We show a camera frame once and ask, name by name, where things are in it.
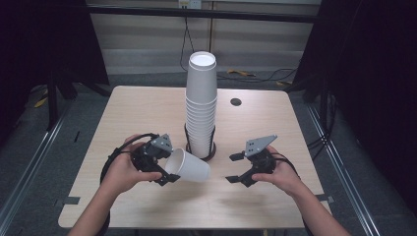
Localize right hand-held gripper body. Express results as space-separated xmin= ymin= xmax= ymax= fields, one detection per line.
xmin=243 ymin=134 xmax=278 ymax=175

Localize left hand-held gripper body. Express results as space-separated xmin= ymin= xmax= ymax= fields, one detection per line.
xmin=130 ymin=133 xmax=174 ymax=174

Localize single white paper cup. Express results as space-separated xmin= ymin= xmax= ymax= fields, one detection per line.
xmin=164 ymin=147 xmax=212 ymax=183

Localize black wire cup holder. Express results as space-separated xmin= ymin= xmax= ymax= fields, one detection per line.
xmin=183 ymin=122 xmax=217 ymax=162

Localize stack of white paper cups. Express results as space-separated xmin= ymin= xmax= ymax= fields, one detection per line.
xmin=184 ymin=50 xmax=218 ymax=159

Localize person's right hand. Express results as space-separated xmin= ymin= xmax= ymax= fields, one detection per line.
xmin=251 ymin=145 xmax=307 ymax=199

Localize person's left hand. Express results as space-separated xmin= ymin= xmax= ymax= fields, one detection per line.
xmin=100 ymin=134 xmax=163 ymax=199

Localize black metal stand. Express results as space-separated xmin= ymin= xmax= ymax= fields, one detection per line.
xmin=45 ymin=73 xmax=79 ymax=132

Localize black curtain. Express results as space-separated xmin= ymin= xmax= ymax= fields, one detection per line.
xmin=292 ymin=0 xmax=417 ymax=214
xmin=0 ymin=0 xmax=110 ymax=139

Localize black horizontal bar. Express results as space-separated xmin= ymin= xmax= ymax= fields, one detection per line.
xmin=86 ymin=5 xmax=322 ymax=25

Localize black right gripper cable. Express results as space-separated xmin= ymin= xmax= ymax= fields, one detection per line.
xmin=270 ymin=151 xmax=300 ymax=178

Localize bundle of black cables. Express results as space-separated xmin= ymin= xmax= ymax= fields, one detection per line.
xmin=306 ymin=92 xmax=339 ymax=161

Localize black floor cable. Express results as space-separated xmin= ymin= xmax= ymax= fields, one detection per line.
xmin=215 ymin=67 xmax=300 ymax=84

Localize metal floor rail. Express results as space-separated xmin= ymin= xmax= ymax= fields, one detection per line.
xmin=0 ymin=97 xmax=73 ymax=227
xmin=306 ymin=103 xmax=382 ymax=236

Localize black hanging cable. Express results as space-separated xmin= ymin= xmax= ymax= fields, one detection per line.
xmin=179 ymin=15 xmax=198 ymax=73

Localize white wall socket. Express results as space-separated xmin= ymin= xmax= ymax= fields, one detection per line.
xmin=178 ymin=0 xmax=202 ymax=10

